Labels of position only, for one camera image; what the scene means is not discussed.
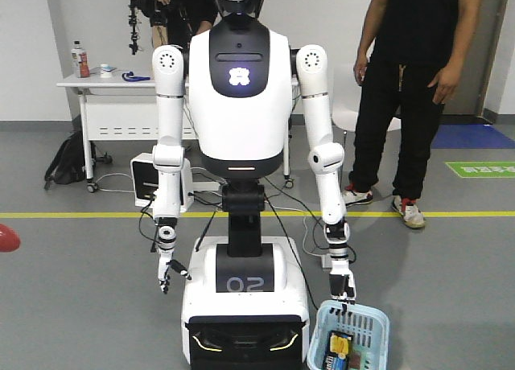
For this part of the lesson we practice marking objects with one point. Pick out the black Franzzi cookie box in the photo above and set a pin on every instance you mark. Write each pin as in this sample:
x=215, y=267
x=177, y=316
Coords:
x=337, y=351

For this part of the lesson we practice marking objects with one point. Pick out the drink bottle red label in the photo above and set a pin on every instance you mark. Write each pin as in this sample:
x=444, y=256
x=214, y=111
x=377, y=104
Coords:
x=80, y=60

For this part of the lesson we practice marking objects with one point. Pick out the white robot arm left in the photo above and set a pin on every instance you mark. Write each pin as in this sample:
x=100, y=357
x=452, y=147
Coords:
x=167, y=154

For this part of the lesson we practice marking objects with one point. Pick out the light blue plastic basket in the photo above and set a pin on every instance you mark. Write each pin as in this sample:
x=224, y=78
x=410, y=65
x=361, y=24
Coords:
x=369, y=327

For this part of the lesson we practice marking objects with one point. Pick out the white robot hand holding basket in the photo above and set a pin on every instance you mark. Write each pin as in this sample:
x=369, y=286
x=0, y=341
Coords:
x=342, y=284

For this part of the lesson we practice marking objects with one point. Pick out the red lychee cluster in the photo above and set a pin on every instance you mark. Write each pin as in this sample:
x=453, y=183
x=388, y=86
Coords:
x=9, y=239

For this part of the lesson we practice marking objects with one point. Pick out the white folding table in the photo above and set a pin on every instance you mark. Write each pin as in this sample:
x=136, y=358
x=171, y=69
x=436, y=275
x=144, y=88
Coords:
x=120, y=116

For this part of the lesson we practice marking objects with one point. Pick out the teal goji berry bag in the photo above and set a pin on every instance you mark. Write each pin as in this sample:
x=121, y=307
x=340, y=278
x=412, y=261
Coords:
x=360, y=358

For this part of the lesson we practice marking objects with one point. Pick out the white robot hand open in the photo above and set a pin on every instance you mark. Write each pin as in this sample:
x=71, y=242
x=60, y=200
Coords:
x=167, y=264

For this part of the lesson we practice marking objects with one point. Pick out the black backpack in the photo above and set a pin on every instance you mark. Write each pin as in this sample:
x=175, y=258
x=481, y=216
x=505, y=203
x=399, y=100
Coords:
x=68, y=166

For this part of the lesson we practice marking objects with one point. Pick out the standing person in black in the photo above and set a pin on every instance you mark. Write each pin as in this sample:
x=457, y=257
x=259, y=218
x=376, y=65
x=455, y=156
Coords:
x=175, y=22

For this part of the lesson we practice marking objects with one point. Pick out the white humanoid robot body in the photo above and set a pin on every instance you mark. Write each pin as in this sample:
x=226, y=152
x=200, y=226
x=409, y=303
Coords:
x=245, y=304

